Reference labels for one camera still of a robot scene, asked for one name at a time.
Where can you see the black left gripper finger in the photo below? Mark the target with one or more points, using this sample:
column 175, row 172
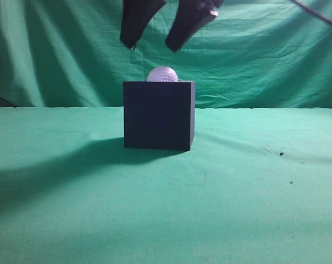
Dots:
column 190, row 17

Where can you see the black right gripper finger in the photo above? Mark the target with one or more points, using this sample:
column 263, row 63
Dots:
column 135, row 17

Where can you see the dark blue cube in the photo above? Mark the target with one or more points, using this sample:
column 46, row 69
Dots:
column 159, row 115

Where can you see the green cloth backdrop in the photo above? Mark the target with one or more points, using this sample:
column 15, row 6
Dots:
column 70, row 192

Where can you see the white golf ball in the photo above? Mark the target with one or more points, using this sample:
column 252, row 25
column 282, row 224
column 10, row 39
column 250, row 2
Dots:
column 162, row 74

